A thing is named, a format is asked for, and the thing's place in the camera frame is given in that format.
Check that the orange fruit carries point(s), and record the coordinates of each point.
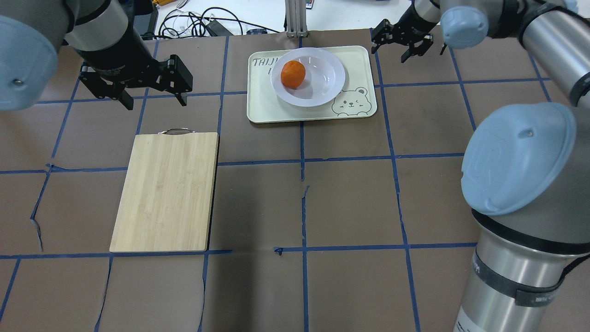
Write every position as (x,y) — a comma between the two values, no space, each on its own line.
(293,74)

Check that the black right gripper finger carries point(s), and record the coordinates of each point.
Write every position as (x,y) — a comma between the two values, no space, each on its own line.
(383,34)
(418,50)

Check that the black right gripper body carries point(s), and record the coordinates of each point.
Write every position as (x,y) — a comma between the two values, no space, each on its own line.
(417,21)

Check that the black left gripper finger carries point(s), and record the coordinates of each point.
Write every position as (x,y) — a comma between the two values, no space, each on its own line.
(101,89)
(175,78)

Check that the aluminium frame post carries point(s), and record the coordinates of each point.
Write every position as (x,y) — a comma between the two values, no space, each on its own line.
(296,18)

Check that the bamboo cutting board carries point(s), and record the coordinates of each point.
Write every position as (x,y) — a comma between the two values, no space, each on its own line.
(166,202)

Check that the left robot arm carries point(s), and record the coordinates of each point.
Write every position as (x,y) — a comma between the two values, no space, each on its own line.
(33,32)

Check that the cream bear tray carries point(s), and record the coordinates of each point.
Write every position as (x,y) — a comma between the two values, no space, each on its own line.
(357,99)

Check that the white round plate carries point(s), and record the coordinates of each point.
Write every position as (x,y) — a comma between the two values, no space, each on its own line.
(325,77)

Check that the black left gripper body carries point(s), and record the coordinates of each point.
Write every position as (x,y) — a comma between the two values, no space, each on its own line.
(120,54)

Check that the black power brick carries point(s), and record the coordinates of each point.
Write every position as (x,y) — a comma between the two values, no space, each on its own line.
(215,28)

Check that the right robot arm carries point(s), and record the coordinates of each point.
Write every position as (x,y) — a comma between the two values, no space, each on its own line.
(526,167)

